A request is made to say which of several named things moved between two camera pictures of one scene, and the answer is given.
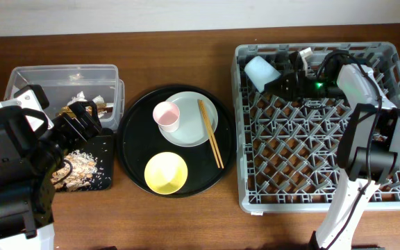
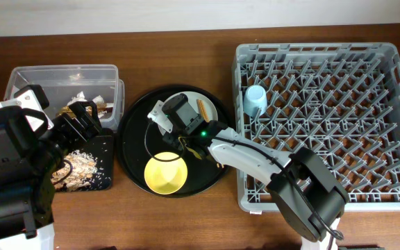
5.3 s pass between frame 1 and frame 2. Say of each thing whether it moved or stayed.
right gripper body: moved
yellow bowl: stayed
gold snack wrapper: stayed
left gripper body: stayed
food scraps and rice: stayed
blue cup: moved
